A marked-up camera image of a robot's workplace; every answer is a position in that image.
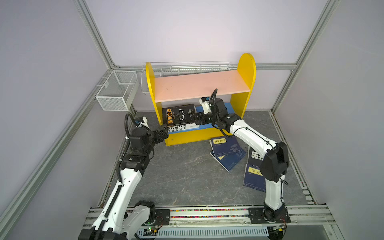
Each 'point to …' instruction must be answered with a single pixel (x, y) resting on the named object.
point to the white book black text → (183, 127)
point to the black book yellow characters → (178, 115)
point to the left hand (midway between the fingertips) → (160, 129)
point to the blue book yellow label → (253, 178)
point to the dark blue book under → (228, 161)
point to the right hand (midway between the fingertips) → (196, 116)
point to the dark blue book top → (224, 145)
